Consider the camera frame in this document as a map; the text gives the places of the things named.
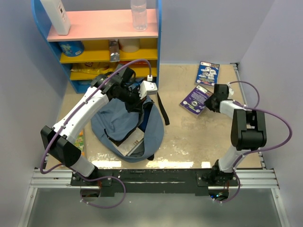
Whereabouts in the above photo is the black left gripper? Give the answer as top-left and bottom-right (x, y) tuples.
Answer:
(118, 85), (148, 114)

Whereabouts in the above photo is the blue cartoon book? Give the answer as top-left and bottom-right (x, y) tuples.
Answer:
(195, 61), (220, 87)

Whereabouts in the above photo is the purple cover book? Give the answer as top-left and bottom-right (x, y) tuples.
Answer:
(179, 85), (213, 117)

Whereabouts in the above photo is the blue fabric backpack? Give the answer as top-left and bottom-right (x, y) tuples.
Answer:
(91, 97), (164, 163)

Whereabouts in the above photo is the white coffee cover book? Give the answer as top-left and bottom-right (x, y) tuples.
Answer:
(113, 128), (144, 156)

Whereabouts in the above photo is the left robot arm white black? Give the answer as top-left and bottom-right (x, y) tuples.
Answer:
(40, 60), (146, 185)

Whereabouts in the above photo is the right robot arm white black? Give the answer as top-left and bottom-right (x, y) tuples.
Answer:
(202, 84), (267, 186)

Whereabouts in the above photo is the yellow snack bag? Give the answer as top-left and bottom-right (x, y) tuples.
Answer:
(71, 62), (117, 75)

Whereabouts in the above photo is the red flat box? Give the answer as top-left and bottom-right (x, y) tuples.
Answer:
(119, 61), (148, 66)

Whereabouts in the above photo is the orange green children book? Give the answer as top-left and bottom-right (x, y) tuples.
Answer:
(74, 130), (85, 156)

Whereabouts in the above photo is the blue shelf unit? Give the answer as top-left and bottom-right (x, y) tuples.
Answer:
(31, 0), (162, 93)

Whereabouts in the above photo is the blue round tin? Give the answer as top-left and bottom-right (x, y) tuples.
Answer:
(58, 41), (84, 57)

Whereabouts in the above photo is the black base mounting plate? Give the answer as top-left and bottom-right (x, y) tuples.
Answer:
(71, 168), (238, 199)

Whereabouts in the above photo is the clear plastic water bottle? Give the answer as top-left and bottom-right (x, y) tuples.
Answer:
(131, 0), (148, 32)

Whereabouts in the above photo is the white rectangular box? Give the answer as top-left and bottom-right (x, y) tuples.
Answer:
(40, 0), (71, 35)

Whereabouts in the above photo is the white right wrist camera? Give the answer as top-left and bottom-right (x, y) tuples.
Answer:
(226, 83), (234, 99)

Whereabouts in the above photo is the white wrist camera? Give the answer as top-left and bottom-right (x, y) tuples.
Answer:
(139, 75), (158, 100)
(226, 83), (234, 99)

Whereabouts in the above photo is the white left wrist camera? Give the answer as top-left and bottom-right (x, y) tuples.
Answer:
(139, 75), (158, 100)

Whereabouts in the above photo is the aluminium frame rail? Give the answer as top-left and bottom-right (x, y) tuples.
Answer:
(30, 169), (279, 189)

